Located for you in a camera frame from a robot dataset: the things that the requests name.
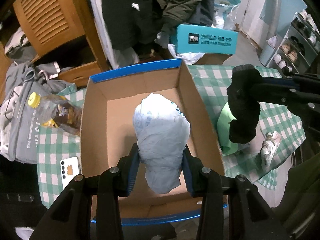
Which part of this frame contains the black sock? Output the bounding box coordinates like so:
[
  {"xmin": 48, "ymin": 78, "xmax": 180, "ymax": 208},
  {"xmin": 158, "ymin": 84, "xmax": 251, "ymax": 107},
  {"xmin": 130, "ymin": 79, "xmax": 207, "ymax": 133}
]
[{"xmin": 227, "ymin": 64, "xmax": 261, "ymax": 144}]

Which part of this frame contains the light blue plastic bag bundle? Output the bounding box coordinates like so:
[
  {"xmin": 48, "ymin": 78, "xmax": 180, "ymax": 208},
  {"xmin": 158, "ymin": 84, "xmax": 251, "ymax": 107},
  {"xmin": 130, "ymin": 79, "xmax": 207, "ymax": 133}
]
[{"xmin": 132, "ymin": 93, "xmax": 191, "ymax": 194}]

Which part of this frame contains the light green cloth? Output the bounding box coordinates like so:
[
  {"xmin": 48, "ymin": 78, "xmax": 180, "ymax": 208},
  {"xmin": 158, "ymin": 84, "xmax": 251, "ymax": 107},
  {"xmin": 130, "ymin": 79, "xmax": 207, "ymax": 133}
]
[{"xmin": 217, "ymin": 103, "xmax": 245, "ymax": 156}]

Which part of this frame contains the white patterned cloth bundle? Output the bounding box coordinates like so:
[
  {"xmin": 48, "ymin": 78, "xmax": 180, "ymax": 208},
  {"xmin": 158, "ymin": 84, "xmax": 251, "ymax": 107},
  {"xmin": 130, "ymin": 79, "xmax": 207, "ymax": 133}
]
[{"xmin": 260, "ymin": 131, "xmax": 281, "ymax": 171}]

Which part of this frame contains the shoe rack with shoes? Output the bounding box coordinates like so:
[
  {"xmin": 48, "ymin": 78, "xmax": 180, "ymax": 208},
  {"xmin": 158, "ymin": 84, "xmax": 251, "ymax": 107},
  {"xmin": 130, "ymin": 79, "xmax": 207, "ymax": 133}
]
[{"xmin": 266, "ymin": 9, "xmax": 319, "ymax": 75}]

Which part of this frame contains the green checkered tablecloth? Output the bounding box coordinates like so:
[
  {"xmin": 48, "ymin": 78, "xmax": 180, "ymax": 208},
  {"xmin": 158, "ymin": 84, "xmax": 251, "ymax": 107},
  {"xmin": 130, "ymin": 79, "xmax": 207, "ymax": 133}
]
[{"xmin": 36, "ymin": 64, "xmax": 305, "ymax": 208}]

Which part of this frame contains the light blue waste bin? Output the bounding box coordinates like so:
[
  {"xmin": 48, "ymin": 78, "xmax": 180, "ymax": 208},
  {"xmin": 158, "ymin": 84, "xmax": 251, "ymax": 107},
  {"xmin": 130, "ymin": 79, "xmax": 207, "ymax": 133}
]
[{"xmin": 259, "ymin": 35, "xmax": 278, "ymax": 67}]

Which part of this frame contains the blue-rimmed cardboard box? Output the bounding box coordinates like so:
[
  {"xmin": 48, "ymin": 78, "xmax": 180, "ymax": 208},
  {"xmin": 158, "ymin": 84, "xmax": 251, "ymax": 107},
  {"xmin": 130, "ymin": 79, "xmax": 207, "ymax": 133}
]
[{"xmin": 80, "ymin": 59, "xmax": 224, "ymax": 225}]

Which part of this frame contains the white smartphone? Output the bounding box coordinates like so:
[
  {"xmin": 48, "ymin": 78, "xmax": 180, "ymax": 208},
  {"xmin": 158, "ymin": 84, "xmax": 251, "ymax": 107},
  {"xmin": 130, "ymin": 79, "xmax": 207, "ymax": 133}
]
[{"xmin": 60, "ymin": 157, "xmax": 80, "ymax": 189}]

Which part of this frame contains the white plastic bag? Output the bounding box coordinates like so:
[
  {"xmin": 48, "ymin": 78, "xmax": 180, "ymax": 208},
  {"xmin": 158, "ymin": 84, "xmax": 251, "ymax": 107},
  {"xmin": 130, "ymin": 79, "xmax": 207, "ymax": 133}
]
[{"xmin": 168, "ymin": 43, "xmax": 205, "ymax": 65}]

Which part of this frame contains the plastic bottle yellow cap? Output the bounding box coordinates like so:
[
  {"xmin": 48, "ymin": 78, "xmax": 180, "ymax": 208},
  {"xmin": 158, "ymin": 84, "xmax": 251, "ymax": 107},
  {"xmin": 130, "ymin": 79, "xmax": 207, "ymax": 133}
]
[{"xmin": 28, "ymin": 92, "xmax": 82, "ymax": 135}]

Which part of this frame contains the teal shoe box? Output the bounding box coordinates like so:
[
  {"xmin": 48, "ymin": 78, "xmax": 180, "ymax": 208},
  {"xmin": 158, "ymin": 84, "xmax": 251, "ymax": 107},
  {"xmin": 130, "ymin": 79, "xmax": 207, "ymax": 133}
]
[{"xmin": 170, "ymin": 24, "xmax": 238, "ymax": 55}]

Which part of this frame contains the blue white shopping bag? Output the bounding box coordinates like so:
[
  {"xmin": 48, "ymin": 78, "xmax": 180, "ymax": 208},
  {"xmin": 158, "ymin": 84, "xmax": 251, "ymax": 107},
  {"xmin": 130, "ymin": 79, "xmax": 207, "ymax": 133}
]
[{"xmin": 212, "ymin": 0, "xmax": 241, "ymax": 31}]

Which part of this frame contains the black hanging jacket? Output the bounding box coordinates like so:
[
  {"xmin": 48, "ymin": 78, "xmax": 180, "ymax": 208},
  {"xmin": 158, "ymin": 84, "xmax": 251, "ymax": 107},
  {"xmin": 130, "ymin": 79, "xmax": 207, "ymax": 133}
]
[{"xmin": 102, "ymin": 0, "xmax": 214, "ymax": 50}]

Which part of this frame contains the wooden louvered cabinet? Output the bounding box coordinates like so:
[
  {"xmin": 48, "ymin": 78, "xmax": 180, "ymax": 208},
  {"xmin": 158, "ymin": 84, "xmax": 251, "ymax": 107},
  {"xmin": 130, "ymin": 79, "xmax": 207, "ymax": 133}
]
[{"xmin": 1, "ymin": 0, "xmax": 111, "ymax": 87}]

